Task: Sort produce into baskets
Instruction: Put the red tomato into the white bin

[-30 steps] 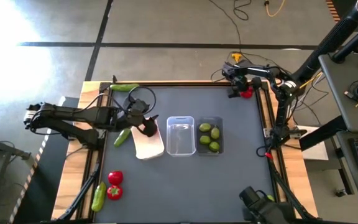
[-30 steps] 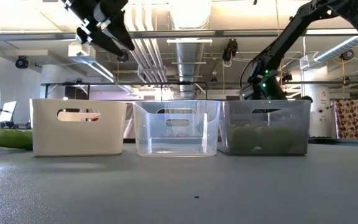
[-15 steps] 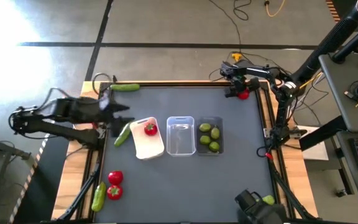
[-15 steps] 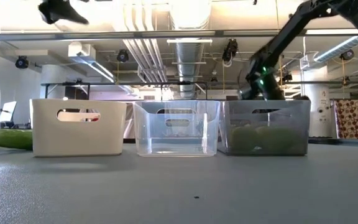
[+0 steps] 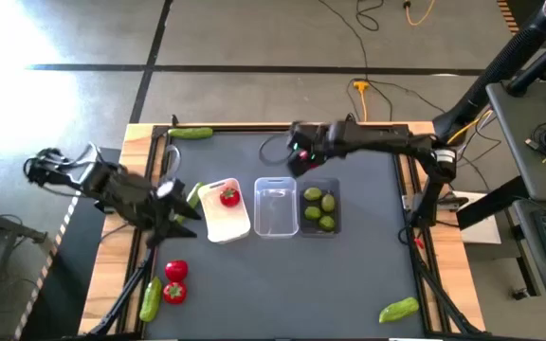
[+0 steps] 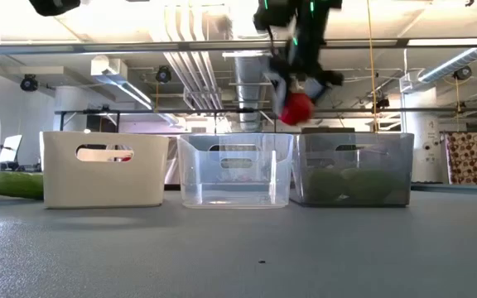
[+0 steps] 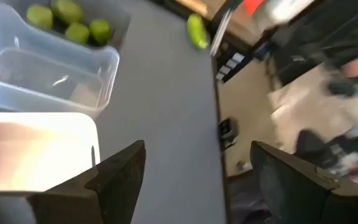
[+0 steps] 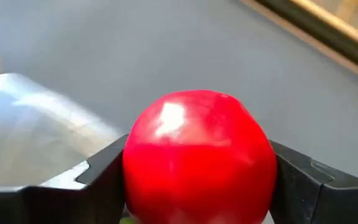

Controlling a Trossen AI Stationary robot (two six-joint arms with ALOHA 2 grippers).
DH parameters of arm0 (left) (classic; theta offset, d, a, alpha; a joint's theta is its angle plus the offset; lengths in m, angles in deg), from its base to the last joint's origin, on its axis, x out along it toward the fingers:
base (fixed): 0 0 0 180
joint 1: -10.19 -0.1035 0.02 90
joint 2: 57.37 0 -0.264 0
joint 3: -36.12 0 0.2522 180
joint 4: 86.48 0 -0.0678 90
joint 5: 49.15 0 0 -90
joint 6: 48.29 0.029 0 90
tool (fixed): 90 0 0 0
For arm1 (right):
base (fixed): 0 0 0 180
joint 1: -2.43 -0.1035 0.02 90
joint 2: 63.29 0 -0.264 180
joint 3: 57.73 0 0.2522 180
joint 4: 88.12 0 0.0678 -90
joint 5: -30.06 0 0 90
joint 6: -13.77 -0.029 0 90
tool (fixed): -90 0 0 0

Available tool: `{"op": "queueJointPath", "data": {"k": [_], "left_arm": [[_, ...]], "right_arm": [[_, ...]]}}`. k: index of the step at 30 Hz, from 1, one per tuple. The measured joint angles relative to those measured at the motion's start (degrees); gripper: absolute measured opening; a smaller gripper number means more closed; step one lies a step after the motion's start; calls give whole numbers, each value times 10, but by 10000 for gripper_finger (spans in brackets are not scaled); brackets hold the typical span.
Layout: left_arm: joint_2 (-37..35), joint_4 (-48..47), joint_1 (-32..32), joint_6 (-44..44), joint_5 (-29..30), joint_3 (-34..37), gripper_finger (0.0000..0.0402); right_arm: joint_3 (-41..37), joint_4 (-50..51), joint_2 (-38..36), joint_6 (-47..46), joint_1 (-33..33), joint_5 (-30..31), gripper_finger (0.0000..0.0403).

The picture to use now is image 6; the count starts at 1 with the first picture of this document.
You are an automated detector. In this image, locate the white box air duct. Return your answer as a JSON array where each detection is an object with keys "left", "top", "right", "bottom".
[{"left": 89, "top": 55, "right": 129, "bottom": 78}]

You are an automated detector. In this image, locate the silver round ceiling duct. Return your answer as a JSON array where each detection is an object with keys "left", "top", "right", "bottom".
[{"left": 233, "top": 53, "right": 273, "bottom": 133}]

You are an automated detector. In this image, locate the white opaque plastic basket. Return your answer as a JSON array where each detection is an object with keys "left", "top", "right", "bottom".
[{"left": 39, "top": 130, "right": 171, "bottom": 209}]

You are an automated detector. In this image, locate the black background frame bar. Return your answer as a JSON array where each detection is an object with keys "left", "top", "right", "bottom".
[{"left": 54, "top": 107, "right": 477, "bottom": 116}]

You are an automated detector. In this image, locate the black ceiling-hung device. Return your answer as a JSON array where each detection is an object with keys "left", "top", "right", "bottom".
[
  {"left": 452, "top": 65, "right": 474, "bottom": 82},
  {"left": 371, "top": 96, "right": 391, "bottom": 113},
  {"left": 19, "top": 74, "right": 39, "bottom": 93},
  {"left": 155, "top": 65, "right": 173, "bottom": 84}
]

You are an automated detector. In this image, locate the green cucumber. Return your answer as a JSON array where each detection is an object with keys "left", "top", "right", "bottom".
[{"left": 0, "top": 171, "right": 45, "bottom": 200}]

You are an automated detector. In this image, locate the clear plastic basket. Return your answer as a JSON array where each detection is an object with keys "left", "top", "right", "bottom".
[{"left": 176, "top": 132, "right": 295, "bottom": 209}]

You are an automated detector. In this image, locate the yellow hanging cord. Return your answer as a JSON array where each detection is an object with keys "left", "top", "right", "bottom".
[{"left": 365, "top": 0, "right": 379, "bottom": 133}]

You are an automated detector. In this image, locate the aluminium frame crossbar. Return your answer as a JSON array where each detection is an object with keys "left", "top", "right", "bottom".
[{"left": 0, "top": 37, "right": 477, "bottom": 57}]

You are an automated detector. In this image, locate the silver spiral duct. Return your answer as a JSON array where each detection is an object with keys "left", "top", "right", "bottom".
[{"left": 417, "top": 46, "right": 477, "bottom": 84}]

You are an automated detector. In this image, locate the red tomato with green stem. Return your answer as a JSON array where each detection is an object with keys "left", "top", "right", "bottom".
[{"left": 279, "top": 92, "right": 316, "bottom": 127}]

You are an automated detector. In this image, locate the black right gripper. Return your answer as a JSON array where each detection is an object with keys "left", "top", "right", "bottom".
[{"left": 268, "top": 48, "right": 346, "bottom": 120}]

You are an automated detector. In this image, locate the red dotted patterned cloth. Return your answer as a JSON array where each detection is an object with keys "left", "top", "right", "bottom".
[{"left": 444, "top": 131, "right": 477, "bottom": 186}]

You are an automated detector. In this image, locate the computer monitor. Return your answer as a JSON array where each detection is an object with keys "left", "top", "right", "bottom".
[{"left": 0, "top": 133, "right": 23, "bottom": 165}]

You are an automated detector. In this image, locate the grey translucent plastic basket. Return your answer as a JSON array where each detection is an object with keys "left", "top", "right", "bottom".
[{"left": 290, "top": 132, "right": 415, "bottom": 208}]

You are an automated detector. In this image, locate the round green fruit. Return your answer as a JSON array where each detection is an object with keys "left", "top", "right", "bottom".
[
  {"left": 343, "top": 166, "right": 393, "bottom": 204},
  {"left": 306, "top": 168, "right": 346, "bottom": 204}
]

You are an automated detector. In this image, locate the white round column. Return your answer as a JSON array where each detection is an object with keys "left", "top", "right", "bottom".
[{"left": 401, "top": 87, "right": 443, "bottom": 184}]

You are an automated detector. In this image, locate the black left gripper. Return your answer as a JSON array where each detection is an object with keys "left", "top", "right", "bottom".
[{"left": 28, "top": 0, "right": 82, "bottom": 17}]

